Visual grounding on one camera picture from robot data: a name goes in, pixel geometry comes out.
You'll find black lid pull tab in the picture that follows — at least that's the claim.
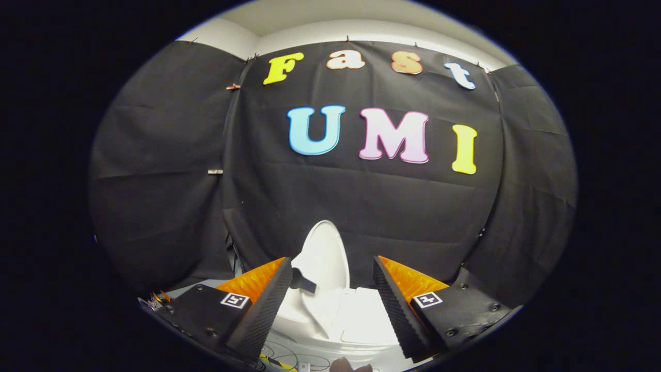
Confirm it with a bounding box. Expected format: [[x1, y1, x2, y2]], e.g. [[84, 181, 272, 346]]
[[290, 268, 317, 295]]

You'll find white toilet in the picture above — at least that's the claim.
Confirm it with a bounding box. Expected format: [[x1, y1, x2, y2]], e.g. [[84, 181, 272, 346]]
[[271, 279, 414, 362]]

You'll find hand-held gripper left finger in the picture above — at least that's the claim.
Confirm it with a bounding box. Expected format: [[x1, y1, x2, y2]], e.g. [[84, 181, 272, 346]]
[[154, 257, 293, 363]]

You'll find white toilet seat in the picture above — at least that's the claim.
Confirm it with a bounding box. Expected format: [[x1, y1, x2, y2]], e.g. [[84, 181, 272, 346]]
[[310, 287, 406, 347]]

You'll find black backdrop cloth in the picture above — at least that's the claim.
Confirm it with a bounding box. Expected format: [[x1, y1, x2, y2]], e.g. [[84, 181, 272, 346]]
[[88, 40, 578, 295]]

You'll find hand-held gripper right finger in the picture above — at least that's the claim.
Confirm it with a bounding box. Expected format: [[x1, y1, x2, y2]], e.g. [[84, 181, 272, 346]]
[[372, 255, 513, 362]]

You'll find thin black cable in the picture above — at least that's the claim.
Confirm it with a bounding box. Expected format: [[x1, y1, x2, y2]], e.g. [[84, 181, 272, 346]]
[[261, 341, 331, 371]]

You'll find white toilet lid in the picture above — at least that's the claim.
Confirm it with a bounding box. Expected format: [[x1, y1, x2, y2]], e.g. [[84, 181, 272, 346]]
[[292, 220, 351, 311]]

